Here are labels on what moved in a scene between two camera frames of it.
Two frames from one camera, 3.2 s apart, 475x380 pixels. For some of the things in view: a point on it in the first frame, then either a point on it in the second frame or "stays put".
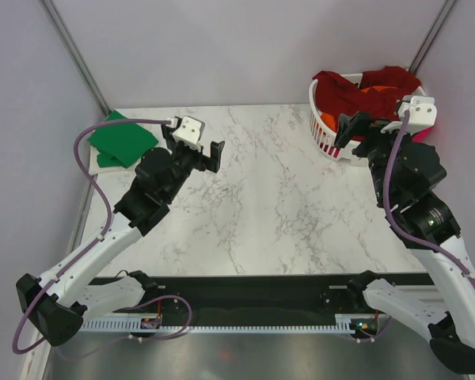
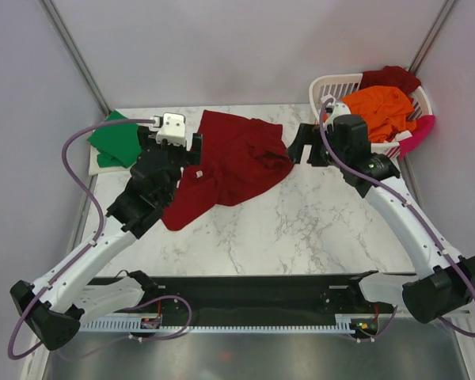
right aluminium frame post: (448, 6) stays put
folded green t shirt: (120, 143) stays put
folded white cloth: (94, 168) stays put
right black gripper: (349, 126) to (307, 134)
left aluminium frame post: (51, 9) stays put
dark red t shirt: (337, 95) to (241, 156)
